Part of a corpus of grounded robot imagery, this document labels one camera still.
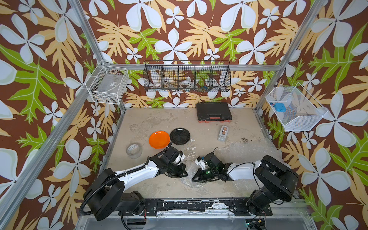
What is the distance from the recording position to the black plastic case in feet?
3.61

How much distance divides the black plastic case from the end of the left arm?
0.46 meters

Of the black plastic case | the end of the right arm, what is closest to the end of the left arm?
the end of the right arm

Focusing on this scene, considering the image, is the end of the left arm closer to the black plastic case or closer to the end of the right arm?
the end of the right arm

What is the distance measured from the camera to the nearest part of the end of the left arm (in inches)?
24.9
